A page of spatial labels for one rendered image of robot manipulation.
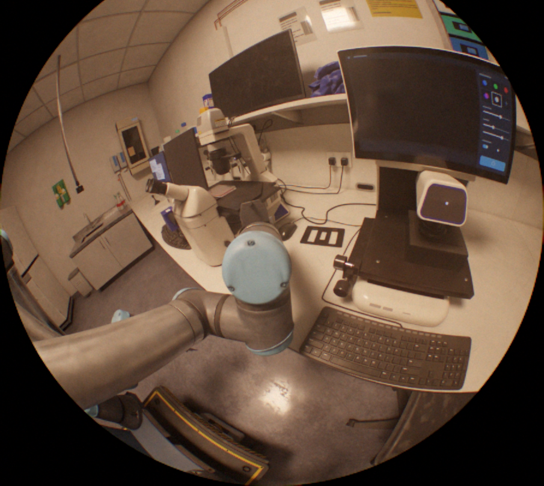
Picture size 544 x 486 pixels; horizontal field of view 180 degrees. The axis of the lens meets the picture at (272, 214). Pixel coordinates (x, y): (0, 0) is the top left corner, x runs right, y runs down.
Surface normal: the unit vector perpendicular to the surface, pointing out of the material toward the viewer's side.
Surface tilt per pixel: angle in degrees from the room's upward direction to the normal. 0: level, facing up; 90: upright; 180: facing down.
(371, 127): 93
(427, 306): 6
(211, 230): 90
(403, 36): 90
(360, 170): 90
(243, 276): 60
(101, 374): 77
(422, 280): 0
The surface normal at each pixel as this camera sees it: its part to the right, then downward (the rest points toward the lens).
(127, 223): 0.79, 0.15
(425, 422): -0.21, -0.85
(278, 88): -0.60, 0.44
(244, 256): 0.03, 0.01
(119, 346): 0.63, -0.77
